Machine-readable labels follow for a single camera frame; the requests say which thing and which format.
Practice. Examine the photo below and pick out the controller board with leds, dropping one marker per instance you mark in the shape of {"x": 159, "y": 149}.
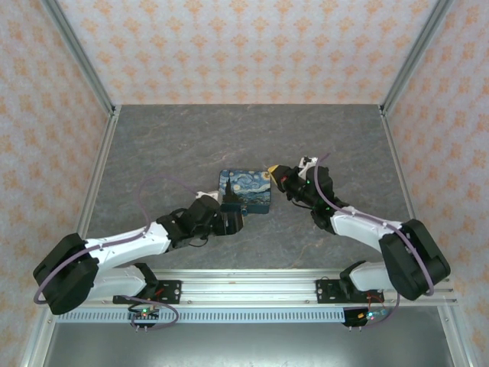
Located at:
{"x": 366, "y": 316}
{"x": 145, "y": 315}

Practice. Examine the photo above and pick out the aluminium lower frame post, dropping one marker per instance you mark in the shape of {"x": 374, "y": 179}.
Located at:
{"x": 456, "y": 344}
{"x": 38, "y": 340}

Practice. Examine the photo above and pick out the right controller board with leds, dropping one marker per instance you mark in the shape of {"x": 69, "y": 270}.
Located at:
{"x": 366, "y": 316}

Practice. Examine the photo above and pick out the starry night print tin box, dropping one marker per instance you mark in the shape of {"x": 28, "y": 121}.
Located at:
{"x": 248, "y": 189}

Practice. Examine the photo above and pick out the aluminium cross rail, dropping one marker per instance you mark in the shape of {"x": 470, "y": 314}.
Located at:
{"x": 248, "y": 286}

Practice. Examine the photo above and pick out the aluminium upright frame post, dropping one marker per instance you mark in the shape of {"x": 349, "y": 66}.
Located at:
{"x": 414, "y": 57}
{"x": 80, "y": 57}

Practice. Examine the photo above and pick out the grey metal panel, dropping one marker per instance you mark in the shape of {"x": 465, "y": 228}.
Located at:
{"x": 244, "y": 346}

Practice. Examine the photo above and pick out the left controller board with leds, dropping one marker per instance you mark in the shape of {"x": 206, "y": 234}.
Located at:
{"x": 145, "y": 315}

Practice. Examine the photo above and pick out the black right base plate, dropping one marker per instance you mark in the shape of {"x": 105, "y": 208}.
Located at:
{"x": 324, "y": 290}

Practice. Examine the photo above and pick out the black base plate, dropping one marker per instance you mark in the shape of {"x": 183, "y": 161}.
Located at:
{"x": 170, "y": 286}
{"x": 324, "y": 290}

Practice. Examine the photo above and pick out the aluminium table edge rail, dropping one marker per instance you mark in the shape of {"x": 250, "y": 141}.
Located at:
{"x": 399, "y": 168}
{"x": 103, "y": 160}

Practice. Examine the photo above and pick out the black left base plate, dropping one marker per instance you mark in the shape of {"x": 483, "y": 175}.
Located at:
{"x": 170, "y": 286}

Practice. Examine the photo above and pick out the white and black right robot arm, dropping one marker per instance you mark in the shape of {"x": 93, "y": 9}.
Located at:
{"x": 355, "y": 229}

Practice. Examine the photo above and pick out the small blue padlock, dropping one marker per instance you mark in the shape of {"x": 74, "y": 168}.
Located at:
{"x": 243, "y": 210}

